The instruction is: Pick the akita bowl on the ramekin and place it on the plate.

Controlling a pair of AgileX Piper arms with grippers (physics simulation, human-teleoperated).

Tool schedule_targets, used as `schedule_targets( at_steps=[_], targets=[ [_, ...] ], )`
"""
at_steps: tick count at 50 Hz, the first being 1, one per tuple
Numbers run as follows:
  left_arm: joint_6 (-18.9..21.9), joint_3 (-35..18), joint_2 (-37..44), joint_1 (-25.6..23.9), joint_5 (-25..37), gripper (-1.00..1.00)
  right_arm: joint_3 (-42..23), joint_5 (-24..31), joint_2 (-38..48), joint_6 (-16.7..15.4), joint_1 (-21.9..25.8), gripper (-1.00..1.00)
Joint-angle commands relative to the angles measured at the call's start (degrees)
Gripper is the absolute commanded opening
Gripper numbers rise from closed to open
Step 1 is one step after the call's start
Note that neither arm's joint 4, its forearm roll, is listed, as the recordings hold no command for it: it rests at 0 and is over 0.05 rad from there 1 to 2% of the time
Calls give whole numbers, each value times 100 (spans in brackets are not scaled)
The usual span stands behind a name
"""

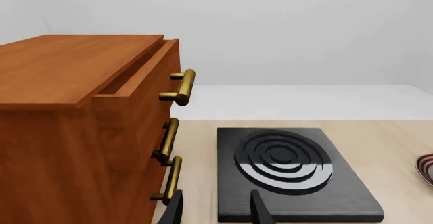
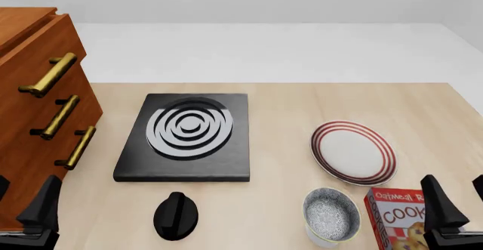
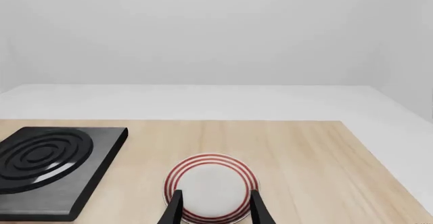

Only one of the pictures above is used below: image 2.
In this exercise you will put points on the wooden cabinet drawer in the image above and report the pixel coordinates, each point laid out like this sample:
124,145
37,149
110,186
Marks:
34,170
34,57
77,77

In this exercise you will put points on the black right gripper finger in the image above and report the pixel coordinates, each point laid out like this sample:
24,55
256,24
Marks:
479,187
439,207

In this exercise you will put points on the black patterned bowl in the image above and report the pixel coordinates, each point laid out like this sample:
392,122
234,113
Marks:
330,214

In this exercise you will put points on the wooden cabinet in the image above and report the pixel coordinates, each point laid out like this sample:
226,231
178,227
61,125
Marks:
22,26

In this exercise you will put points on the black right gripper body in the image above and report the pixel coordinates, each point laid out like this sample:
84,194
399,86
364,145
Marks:
453,241

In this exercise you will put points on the flat black stove plate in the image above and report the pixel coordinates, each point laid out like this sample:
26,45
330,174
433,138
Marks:
188,168

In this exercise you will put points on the white plate with red rings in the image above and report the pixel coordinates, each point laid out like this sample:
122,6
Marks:
351,153

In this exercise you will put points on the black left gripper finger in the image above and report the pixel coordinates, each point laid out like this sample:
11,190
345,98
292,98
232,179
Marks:
47,204
3,187

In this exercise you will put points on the oatmeal cookies box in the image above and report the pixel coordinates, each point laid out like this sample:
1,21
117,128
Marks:
396,221

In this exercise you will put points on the round black stove knob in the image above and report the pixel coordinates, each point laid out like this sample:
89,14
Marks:
175,216

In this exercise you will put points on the white ramekin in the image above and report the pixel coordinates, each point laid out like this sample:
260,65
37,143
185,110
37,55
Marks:
320,240

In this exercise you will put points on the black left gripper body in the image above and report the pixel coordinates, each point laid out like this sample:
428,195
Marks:
26,241

